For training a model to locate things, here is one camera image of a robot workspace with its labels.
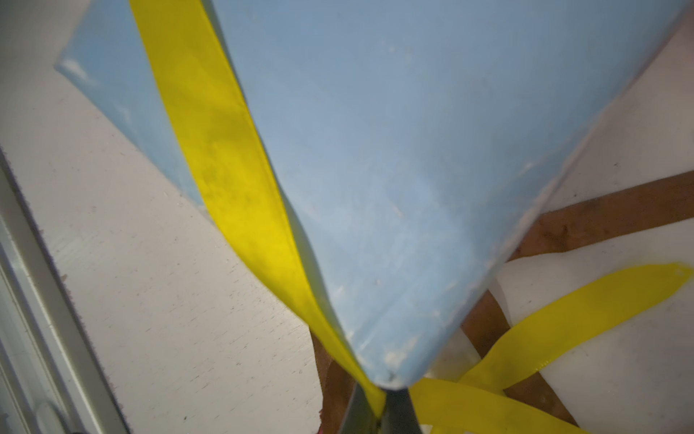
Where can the brown ribbon of purple box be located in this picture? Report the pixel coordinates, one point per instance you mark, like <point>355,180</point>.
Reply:
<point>640,208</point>

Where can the blue gift box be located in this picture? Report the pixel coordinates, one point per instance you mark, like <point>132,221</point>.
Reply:
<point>416,141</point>

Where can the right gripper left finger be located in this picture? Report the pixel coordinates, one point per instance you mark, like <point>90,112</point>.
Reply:
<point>359,417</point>

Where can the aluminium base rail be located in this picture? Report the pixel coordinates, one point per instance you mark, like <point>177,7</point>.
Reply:
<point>51,381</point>

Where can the yellow ribbon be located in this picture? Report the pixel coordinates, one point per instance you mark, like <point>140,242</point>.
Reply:
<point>230,166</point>

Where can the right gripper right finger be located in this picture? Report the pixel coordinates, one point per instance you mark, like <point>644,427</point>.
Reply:
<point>399,416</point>

